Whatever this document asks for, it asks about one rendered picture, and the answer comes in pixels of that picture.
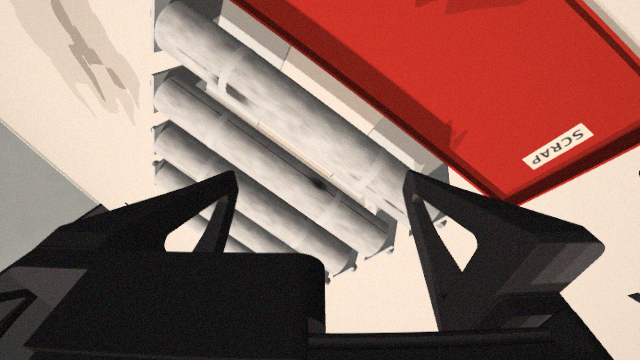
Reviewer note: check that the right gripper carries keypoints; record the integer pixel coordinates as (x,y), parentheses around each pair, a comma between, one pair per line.
(10,318)

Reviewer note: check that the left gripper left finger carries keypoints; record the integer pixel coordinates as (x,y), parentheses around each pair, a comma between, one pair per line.
(145,225)

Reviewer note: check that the red scrap tray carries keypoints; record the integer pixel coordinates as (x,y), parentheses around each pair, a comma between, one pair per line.
(518,97)

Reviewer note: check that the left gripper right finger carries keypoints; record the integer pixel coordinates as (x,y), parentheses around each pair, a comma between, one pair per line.
(519,251)

